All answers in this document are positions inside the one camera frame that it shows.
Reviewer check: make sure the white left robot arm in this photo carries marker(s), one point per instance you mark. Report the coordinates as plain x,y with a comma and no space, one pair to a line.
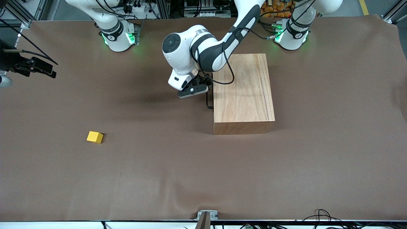
187,54

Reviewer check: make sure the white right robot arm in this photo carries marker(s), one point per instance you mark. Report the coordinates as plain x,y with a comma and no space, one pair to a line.
116,43

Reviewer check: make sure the aluminium frame profile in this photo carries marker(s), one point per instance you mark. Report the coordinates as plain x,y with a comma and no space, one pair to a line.
38,9
394,14
163,9

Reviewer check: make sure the yellow block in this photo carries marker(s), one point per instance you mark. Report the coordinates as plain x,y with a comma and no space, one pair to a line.
94,136

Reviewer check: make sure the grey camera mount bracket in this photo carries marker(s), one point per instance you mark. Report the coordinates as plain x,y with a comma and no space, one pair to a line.
213,214

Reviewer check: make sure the wooden drawer cabinet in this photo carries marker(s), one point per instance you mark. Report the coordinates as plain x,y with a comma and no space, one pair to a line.
248,95

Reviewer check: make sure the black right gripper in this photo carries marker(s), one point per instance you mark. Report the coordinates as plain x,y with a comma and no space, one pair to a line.
12,59

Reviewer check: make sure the brown table cover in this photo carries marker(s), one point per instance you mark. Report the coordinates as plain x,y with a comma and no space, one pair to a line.
127,178

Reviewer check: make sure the white power strip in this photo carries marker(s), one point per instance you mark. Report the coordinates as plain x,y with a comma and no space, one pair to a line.
206,14
136,9

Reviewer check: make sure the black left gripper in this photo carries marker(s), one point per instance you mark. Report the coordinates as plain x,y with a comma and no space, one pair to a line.
203,80

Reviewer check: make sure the pile of orange objects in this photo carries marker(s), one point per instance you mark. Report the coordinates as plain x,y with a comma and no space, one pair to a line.
276,6

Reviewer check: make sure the metal connector plate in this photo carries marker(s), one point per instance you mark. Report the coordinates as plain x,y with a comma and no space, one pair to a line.
137,31

